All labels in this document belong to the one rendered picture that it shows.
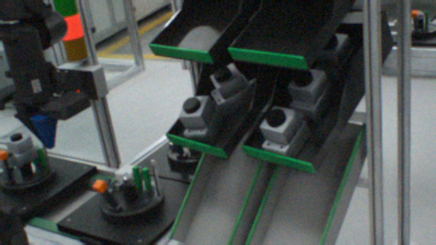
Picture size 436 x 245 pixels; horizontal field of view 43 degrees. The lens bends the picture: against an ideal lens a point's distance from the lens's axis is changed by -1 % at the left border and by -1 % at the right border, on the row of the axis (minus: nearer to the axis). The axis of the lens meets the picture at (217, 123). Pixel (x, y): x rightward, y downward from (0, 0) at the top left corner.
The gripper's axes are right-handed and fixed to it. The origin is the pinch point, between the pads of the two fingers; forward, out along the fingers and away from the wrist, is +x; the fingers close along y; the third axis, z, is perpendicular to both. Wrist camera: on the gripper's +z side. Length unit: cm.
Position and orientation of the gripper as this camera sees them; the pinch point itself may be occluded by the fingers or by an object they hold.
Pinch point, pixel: (46, 129)
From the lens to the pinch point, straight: 97.4
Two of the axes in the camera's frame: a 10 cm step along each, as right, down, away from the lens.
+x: 1.3, 9.1, 4.0
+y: -8.4, -1.1, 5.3
